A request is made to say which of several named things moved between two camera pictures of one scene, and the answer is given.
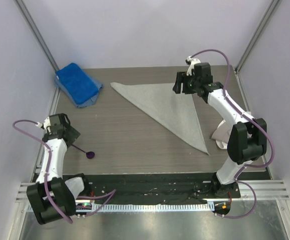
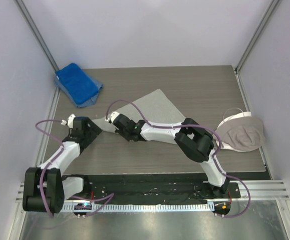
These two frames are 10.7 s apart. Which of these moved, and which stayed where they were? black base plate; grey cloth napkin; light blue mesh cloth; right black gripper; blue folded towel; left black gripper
Moved: left black gripper; right black gripper; grey cloth napkin
Stayed: blue folded towel; black base plate; light blue mesh cloth
